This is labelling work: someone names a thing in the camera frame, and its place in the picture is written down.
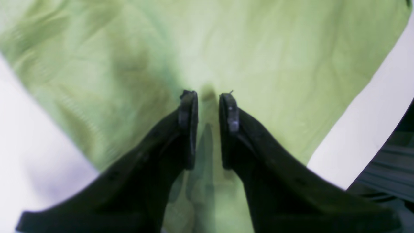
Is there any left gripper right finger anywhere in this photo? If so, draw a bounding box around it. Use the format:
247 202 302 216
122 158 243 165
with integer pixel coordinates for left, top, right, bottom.
219 93 402 233

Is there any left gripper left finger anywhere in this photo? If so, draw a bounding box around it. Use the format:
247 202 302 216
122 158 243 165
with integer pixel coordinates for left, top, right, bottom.
16 90 198 233

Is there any green t-shirt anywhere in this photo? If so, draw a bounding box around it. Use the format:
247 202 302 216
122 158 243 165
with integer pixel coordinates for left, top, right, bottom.
1 0 413 233

